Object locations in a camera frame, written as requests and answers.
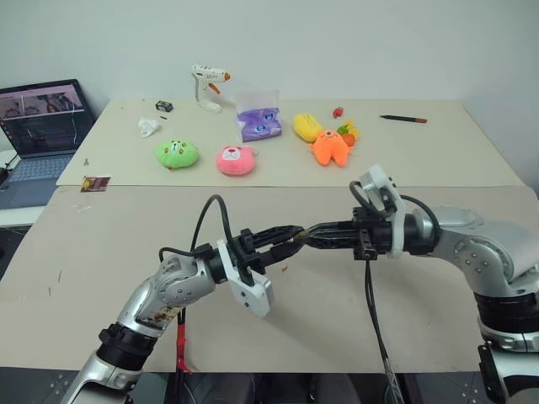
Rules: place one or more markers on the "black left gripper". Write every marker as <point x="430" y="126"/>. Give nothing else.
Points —
<point x="246" y="252"/>

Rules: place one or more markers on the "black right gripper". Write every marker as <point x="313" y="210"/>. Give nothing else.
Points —
<point x="370" y="240"/>

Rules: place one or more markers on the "brass padlock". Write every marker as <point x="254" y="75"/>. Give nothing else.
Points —
<point x="300" y="234"/>

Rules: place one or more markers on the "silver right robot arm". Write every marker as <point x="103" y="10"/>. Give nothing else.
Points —
<point x="484" y="244"/>

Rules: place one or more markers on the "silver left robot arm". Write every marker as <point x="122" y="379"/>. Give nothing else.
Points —
<point x="168" y="290"/>

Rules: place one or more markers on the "orange one-eyed monster plush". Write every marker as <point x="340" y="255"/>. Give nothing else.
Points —
<point x="330" y="147"/>

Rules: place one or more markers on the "pink round plush toy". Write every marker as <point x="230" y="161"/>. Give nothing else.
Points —
<point x="236" y="161"/>

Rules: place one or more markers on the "yellow green fruit plush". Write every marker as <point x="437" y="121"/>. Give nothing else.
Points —
<point x="350" y="130"/>

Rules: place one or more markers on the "yellow plush toy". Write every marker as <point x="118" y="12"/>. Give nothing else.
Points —
<point x="306" y="126"/>

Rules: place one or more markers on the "purple plush toy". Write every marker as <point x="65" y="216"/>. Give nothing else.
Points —
<point x="259" y="124"/>

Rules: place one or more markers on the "small red toy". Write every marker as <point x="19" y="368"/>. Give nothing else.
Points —
<point x="337" y="113"/>

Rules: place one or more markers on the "black pen with red end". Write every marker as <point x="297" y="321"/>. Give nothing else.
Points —
<point x="402" y="118"/>

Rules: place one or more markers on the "green round plush toy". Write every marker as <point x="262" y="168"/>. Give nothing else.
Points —
<point x="177" y="153"/>

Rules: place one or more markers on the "clear plastic bag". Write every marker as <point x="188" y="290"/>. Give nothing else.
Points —
<point x="257" y="99"/>

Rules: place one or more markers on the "white hot glue gun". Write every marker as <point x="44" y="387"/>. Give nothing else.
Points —
<point x="204" y="92"/>

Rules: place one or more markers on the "crumpled white paper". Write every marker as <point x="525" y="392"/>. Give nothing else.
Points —
<point x="148" y="126"/>

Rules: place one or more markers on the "small black box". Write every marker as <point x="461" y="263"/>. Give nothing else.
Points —
<point x="164" y="105"/>

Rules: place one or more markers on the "small printed card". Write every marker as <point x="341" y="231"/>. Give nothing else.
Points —
<point x="96" y="184"/>

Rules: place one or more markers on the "white side table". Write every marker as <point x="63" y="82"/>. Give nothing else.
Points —
<point x="17" y="216"/>

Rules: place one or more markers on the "grey open laptop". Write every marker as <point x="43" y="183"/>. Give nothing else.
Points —
<point x="38" y="126"/>

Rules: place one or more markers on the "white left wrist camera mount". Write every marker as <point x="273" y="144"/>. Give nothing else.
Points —
<point x="252" y="294"/>

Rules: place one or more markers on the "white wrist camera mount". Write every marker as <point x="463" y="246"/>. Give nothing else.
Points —
<point x="398" y="219"/>
<point x="252" y="294"/>

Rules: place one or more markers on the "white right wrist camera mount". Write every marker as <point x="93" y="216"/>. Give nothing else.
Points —
<point x="398" y="219"/>

